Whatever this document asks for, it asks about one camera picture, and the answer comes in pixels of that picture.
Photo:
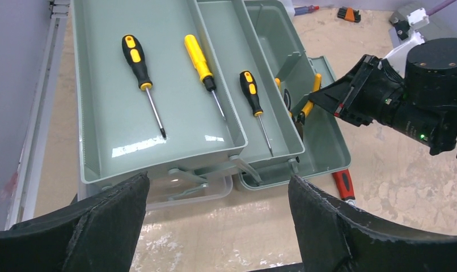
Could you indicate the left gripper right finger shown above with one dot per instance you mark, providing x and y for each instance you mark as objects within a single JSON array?
[{"x": 336, "y": 236}]

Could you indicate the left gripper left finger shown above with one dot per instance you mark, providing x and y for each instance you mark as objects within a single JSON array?
[{"x": 99, "y": 233}]

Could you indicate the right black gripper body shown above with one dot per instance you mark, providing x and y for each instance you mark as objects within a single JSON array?
[{"x": 382, "y": 96}]

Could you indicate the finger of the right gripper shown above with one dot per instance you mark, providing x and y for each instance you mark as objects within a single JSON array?
[{"x": 341, "y": 98}]

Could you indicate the small black yellow screwdriver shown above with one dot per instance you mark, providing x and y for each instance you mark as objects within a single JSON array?
[{"x": 250, "y": 91}]

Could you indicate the green plastic tool box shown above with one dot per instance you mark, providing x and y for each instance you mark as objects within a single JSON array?
[{"x": 203, "y": 156}]

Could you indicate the yellow handle screwdriver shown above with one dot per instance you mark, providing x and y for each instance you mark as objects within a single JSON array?
[{"x": 201, "y": 66}]

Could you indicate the black yellow phillips screwdriver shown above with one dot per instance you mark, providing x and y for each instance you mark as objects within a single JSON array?
[{"x": 135, "y": 57}]

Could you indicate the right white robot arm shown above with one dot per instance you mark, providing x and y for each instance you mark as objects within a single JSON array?
[{"x": 413, "y": 89}]

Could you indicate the red adjustable wrench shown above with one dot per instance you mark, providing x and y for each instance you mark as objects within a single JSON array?
[{"x": 344, "y": 186}]

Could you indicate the orange black hex key set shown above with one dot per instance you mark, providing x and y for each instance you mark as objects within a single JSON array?
[{"x": 349, "y": 14}]

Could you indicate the blue red screwdriver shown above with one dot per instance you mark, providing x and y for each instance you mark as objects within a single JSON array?
[{"x": 301, "y": 10}]

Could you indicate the clear small parts box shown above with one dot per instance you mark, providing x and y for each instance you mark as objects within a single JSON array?
[{"x": 289, "y": 7}]

